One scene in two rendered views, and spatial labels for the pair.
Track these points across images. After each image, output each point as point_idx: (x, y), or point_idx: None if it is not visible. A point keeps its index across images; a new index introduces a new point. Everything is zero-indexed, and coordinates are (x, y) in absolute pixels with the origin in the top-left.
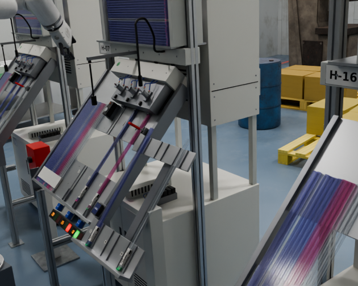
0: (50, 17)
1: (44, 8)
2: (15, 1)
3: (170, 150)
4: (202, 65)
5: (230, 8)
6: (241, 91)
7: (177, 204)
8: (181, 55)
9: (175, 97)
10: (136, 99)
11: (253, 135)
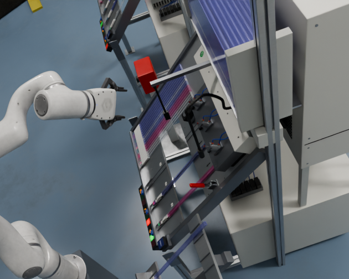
0: (75, 117)
1: (61, 118)
2: (21, 132)
3: (213, 273)
4: (296, 115)
5: None
6: None
7: (260, 202)
8: (255, 135)
9: (248, 164)
10: (208, 136)
11: None
